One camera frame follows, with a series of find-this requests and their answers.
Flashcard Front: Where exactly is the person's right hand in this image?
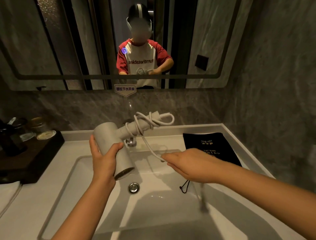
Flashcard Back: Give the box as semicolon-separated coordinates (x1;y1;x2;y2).
161;148;223;184

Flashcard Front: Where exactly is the person's left hand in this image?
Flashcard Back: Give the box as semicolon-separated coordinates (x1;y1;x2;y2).
89;135;124;186

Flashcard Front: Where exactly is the white hair dryer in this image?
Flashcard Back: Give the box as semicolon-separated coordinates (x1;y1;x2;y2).
92;112;159;181

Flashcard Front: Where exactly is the white hair dryer cord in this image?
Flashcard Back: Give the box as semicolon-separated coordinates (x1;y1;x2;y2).
125;112;175;163

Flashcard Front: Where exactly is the person's right forearm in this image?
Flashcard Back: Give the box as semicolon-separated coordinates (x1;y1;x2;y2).
215;160;316;240

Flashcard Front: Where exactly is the person's left forearm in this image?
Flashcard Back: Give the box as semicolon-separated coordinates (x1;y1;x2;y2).
51;179;116;240

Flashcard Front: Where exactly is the chrome faucet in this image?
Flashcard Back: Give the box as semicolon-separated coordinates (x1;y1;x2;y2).
123;119;138;148

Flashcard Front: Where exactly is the white vanity sink basin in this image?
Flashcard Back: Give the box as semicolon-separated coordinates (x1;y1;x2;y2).
0;124;307;240

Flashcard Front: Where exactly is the white label sticker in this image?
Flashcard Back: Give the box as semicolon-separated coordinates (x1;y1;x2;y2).
114;84;137;97

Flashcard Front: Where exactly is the round paper cup lid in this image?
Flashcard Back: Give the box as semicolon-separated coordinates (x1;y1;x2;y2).
37;130;57;141

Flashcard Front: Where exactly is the glass cup with paper lid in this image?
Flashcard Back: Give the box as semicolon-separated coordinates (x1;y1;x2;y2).
31;117;50;134

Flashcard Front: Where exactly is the black wooden tray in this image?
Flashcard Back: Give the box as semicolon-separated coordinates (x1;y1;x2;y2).
0;130;65;185

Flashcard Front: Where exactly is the black electric kettle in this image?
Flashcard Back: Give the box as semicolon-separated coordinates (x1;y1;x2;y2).
0;119;28;157

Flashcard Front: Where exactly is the white folded towel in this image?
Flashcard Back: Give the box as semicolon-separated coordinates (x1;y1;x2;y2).
0;181;23;218

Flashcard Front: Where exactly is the black drawstring storage bag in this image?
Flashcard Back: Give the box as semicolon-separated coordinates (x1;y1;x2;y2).
179;132;242;194

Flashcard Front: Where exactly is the black wall switch panel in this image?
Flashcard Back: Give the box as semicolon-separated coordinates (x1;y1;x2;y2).
195;55;209;72

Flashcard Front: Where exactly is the wall mirror with dark frame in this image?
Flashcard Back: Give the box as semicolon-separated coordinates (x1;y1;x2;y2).
0;0;253;91

